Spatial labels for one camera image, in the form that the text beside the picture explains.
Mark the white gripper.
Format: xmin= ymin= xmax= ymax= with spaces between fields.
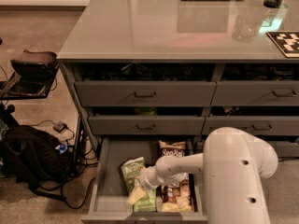
xmin=127 ymin=166 xmax=159 ymax=205

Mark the green jalapeno chip bag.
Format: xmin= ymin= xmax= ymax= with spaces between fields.
xmin=121 ymin=157 xmax=144 ymax=195
xmin=134 ymin=179 xmax=156 ymax=212

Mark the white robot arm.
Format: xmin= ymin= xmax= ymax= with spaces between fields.
xmin=137 ymin=127 xmax=278 ymax=224

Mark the open bottom left drawer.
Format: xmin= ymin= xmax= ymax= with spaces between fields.
xmin=81 ymin=136 xmax=207 ymax=224

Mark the front brown sea salt bag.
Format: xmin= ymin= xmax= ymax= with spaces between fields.
xmin=162 ymin=174 xmax=193 ymax=212

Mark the brown sea salt bag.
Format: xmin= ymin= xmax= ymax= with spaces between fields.
xmin=162 ymin=174 xmax=193 ymax=212
xmin=159 ymin=141 xmax=186 ymax=157

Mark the rear brown sea salt bag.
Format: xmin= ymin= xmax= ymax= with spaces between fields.
xmin=159 ymin=141 xmax=186 ymax=157

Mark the middle left grey drawer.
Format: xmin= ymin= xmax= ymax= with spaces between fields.
xmin=88 ymin=115 xmax=205 ymax=135

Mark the top left grey drawer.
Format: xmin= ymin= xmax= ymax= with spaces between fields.
xmin=74 ymin=81 xmax=216 ymax=107

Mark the middle right grey drawer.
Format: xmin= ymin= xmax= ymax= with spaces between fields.
xmin=202 ymin=116 xmax=299 ymax=136

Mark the top right grey drawer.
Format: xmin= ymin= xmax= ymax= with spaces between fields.
xmin=211 ymin=81 xmax=299 ymax=106

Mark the black power adapter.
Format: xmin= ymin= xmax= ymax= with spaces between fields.
xmin=53 ymin=121 xmax=66 ymax=133

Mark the black backpack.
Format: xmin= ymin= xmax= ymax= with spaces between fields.
xmin=1 ymin=125 xmax=72 ymax=202

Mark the checkered fiducial marker board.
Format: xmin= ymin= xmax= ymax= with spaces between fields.
xmin=266 ymin=31 xmax=299 ymax=58

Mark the black floor cable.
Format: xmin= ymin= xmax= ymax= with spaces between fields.
xmin=60 ymin=176 xmax=96 ymax=210

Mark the grey cabinet frame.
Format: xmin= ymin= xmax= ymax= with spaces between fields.
xmin=59 ymin=0 xmax=298 ymax=151

